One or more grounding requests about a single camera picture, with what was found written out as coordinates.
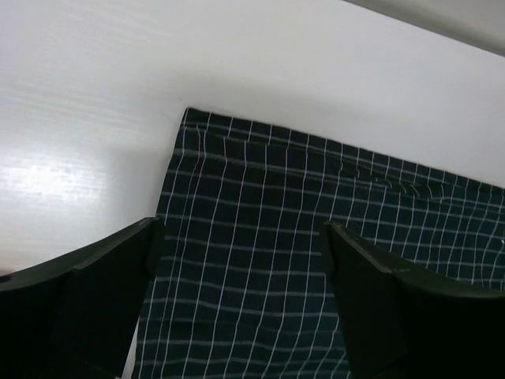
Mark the dark checked cloth placemat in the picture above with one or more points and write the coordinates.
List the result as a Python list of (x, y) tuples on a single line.
[(241, 291)]

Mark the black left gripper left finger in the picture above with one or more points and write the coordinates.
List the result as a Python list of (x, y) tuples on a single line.
[(74, 316)]

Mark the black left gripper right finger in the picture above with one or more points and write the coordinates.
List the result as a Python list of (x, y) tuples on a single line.
[(400, 320)]

